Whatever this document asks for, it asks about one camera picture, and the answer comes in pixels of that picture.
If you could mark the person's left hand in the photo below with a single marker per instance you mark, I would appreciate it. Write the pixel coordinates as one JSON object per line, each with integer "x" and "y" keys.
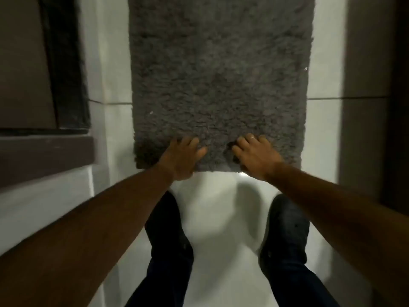
{"x": 180, "y": 161}

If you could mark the person's right hand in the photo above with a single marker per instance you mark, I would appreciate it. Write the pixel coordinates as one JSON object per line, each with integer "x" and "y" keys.
{"x": 257, "y": 161}

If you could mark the person's left thumb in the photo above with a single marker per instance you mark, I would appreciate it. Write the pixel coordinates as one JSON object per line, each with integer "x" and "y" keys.
{"x": 200, "y": 154}

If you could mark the person's right thumb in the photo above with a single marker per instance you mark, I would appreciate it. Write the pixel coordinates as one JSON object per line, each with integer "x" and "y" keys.
{"x": 237, "y": 152}

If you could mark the grey shaggy rug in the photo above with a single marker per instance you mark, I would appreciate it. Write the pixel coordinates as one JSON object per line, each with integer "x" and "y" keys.
{"x": 220, "y": 76}

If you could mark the person's right forearm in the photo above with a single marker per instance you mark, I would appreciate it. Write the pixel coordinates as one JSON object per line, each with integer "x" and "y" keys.
{"x": 345, "y": 217}

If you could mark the person's left forearm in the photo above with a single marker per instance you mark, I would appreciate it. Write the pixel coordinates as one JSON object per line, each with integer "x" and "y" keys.
{"x": 80, "y": 239}

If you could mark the person's left dark shoe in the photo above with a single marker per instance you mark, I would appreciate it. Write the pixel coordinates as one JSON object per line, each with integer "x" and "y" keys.
{"x": 166, "y": 226}

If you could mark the person's dark shoe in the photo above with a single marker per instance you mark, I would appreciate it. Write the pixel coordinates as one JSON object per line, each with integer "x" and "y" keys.
{"x": 166, "y": 226}
{"x": 287, "y": 226}

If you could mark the person's right dark shoe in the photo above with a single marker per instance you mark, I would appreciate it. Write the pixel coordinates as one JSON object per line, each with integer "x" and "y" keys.
{"x": 287, "y": 226}

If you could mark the person's left leg dark trousers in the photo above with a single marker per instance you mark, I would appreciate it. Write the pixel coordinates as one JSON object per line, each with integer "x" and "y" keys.
{"x": 159, "y": 281}

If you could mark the person's leg dark trousers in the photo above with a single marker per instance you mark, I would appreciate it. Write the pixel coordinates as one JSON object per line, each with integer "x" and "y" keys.
{"x": 159, "y": 281}
{"x": 300, "y": 287}

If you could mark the person's right leg dark trousers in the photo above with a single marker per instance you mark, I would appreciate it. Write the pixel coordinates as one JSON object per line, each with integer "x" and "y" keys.
{"x": 300, "y": 287}

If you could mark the brown wooden ledge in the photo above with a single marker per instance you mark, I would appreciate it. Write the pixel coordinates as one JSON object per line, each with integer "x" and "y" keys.
{"x": 41, "y": 156}

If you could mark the brown wooden door panel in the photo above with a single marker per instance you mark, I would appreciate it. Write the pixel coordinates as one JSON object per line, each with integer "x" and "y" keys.
{"x": 22, "y": 60}

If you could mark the black door frame strip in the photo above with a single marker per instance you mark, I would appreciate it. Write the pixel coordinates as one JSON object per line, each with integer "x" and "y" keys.
{"x": 65, "y": 60}

